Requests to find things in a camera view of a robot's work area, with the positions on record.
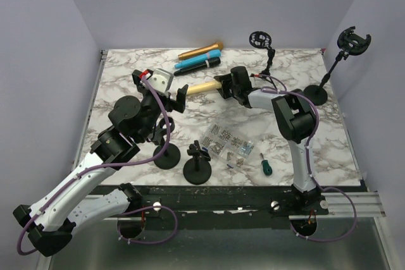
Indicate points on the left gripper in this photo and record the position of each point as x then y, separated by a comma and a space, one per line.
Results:
178, 105

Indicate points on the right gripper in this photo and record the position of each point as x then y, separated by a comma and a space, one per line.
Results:
223, 91

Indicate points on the cream microphone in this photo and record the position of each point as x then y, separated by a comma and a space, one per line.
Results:
204, 87

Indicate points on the black microphone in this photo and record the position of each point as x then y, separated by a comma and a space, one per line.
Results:
209, 63

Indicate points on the blue microphone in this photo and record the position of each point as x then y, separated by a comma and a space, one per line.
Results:
198, 59

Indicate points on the gold microphone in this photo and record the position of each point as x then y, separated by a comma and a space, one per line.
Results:
202, 50

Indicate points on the black tripod microphone stand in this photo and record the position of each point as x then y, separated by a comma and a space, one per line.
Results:
262, 40

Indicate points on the black round-base clip stand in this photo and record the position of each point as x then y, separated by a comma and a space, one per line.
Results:
170, 157

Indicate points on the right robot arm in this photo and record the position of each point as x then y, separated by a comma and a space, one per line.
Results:
297, 120

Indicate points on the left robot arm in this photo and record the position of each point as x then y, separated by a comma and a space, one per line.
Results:
139, 133

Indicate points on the clear plastic screw box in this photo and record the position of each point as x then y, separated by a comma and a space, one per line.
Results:
230, 146

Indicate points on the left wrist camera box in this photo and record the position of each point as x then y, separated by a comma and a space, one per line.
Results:
159, 79

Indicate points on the green handled screwdriver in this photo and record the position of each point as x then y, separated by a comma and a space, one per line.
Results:
267, 169

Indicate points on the black shock-mount round-base stand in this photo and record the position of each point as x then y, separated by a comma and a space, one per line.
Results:
350, 44

